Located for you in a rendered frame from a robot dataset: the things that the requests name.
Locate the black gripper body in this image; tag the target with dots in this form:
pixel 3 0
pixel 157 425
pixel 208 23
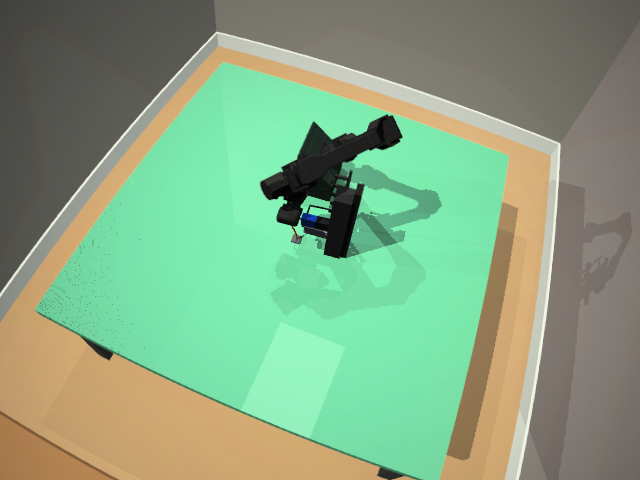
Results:
pixel 290 215

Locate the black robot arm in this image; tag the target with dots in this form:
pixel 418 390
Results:
pixel 304 173

